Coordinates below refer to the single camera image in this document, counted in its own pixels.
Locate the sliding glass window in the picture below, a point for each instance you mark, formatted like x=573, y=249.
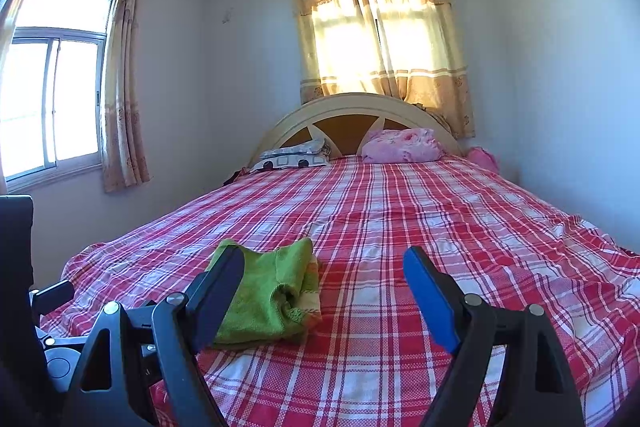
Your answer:
x=55, y=97

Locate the red white plaid bed blanket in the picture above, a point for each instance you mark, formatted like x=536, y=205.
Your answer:
x=400, y=217

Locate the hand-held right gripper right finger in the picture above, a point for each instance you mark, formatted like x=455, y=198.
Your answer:
x=430, y=297

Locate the cream wooden headboard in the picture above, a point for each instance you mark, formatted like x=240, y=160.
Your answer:
x=340, y=104

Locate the green orange striped knit sweater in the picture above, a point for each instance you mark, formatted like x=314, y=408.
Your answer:
x=275, y=277

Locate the yellow patterned curtain with valance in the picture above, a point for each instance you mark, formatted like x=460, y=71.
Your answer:
x=380, y=32

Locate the black white patterned pillow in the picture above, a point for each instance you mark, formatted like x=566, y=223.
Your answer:
x=292, y=157

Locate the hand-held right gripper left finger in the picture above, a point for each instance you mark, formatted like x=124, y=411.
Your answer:
x=220, y=297

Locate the pink cloth bundle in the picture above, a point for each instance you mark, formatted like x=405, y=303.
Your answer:
x=485, y=158

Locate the pink floral pillow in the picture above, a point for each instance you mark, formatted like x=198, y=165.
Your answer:
x=400, y=146

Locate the yellow patterned side window curtain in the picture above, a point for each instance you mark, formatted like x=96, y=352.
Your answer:
x=125, y=82

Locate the dark cloth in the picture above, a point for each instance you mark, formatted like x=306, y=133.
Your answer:
x=235, y=177

